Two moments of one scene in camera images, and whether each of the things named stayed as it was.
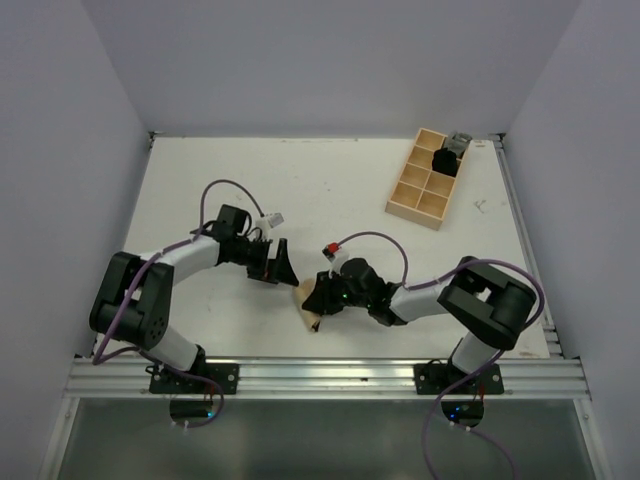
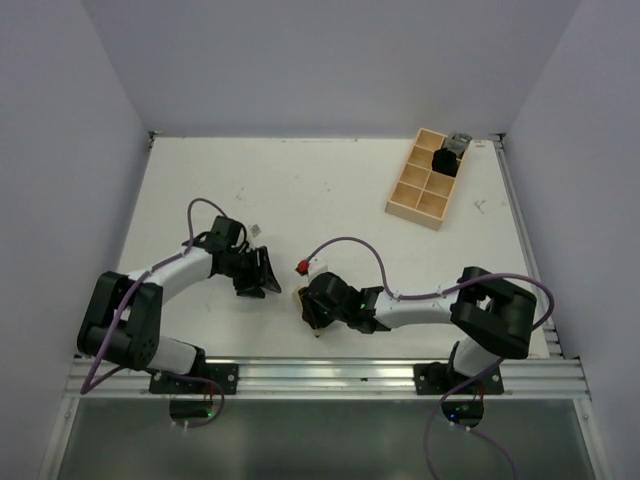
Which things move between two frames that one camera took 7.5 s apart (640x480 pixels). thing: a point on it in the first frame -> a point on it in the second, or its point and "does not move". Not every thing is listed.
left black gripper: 268,270 -> 260,275
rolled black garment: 445,161 does not move
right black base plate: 437,379 does not move
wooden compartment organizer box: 422,194 does not move
